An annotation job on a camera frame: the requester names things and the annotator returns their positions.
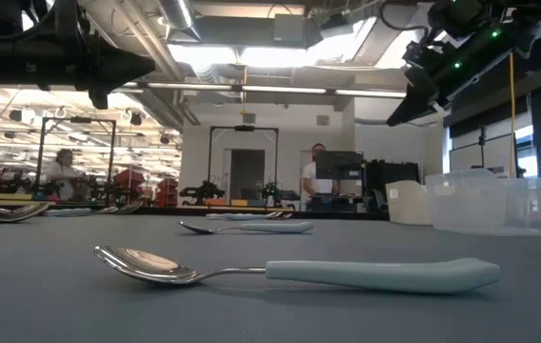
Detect spoon with teal patterned handle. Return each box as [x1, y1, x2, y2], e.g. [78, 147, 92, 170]
[43, 206, 120, 218]
[205, 212, 285, 222]

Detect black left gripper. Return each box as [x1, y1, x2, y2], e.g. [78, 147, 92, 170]
[0, 0, 156, 111]

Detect clear plastic bin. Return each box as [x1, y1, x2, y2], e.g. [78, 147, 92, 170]
[424, 168, 541, 238]

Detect black stand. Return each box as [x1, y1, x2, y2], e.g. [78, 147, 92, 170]
[470, 125, 508, 180]

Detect black background station frame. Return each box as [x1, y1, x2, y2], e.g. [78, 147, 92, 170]
[207, 125, 280, 201]
[35, 116, 118, 204]

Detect silver ventilation duct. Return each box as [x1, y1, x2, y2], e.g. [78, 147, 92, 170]
[157, 0, 196, 30]

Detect black computer monitor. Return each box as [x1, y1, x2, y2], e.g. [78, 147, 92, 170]
[314, 150, 365, 182]

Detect person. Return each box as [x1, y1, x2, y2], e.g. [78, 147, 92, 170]
[43, 148, 90, 202]
[300, 142, 342, 212]

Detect grey ceiling unit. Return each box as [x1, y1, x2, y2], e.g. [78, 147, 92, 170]
[271, 12, 323, 49]

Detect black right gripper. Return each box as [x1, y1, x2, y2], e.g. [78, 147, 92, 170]
[387, 40, 471, 127]

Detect long ceiling light strip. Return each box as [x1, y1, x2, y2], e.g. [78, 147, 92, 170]
[120, 80, 409, 100]

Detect spoon with thick blue handle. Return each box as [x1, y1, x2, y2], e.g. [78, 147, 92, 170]
[178, 220, 315, 236]
[93, 244, 502, 295]

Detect black equipment cabinet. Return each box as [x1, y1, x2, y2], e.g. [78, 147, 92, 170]
[363, 159, 421, 213]

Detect red storage shelves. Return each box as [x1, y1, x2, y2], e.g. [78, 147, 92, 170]
[112, 169, 180, 208]

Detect white plastic bin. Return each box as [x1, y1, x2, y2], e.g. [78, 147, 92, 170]
[385, 179, 434, 227]

